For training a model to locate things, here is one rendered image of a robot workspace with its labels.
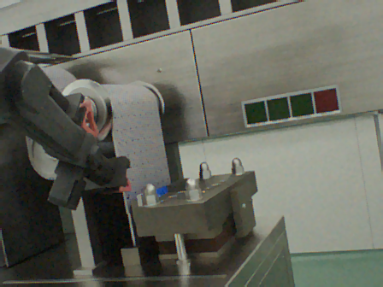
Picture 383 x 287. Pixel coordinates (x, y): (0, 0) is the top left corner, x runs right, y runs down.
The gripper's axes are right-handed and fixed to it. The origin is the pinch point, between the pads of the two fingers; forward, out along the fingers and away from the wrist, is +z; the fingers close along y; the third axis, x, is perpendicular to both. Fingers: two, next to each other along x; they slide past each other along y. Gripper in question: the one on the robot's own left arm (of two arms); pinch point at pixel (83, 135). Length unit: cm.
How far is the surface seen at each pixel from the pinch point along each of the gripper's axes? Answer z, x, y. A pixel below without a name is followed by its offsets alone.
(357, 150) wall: 235, 143, 35
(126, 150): 11.0, 2.6, 3.7
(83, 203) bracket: 10.5, -10.3, -4.4
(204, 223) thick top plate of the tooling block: 15.3, -15.1, 22.9
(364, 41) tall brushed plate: 23, 33, 56
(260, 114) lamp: 30.5, 22.6, 28.5
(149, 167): 21.3, 4.3, 3.6
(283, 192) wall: 250, 124, -23
